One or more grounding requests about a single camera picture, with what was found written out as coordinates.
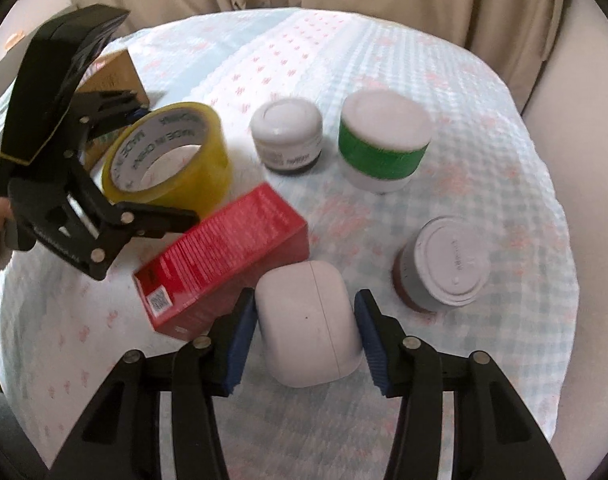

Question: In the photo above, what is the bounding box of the white jar green band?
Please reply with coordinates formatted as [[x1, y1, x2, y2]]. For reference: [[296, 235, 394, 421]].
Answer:
[[337, 89, 433, 196]]

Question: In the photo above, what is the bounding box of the pale checked tablecloth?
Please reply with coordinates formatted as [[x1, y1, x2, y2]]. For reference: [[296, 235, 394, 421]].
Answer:
[[0, 7, 583, 480]]

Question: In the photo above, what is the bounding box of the brown jar white lid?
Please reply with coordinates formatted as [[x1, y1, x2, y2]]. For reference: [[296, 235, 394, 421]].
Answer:
[[391, 214, 489, 315]]

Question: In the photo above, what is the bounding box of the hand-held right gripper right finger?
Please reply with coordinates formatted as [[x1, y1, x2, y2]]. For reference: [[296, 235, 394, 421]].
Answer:
[[353, 288, 568, 480]]

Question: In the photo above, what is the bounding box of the yellow tape roll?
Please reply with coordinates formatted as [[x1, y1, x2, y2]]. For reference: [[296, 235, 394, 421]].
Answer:
[[101, 101, 234, 217]]

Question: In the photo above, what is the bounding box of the white earbuds case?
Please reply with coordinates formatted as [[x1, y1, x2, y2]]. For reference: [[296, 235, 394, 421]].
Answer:
[[254, 260, 363, 389]]

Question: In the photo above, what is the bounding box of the small white jar dark base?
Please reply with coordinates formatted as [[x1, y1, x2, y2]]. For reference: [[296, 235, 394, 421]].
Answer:
[[249, 98, 325, 177]]

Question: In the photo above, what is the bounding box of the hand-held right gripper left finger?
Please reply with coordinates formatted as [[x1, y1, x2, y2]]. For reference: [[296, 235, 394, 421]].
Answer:
[[48, 287, 258, 480]]

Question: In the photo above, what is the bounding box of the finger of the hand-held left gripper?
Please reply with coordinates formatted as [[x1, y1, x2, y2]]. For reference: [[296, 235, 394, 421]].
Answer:
[[68, 161, 201, 282], [66, 87, 152, 161]]

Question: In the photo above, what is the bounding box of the red cardboard box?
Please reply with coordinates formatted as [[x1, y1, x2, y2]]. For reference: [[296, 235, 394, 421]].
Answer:
[[133, 183, 310, 337]]

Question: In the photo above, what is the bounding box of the brown cardboard box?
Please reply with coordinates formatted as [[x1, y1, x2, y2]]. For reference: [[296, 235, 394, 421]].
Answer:
[[76, 49, 150, 172]]

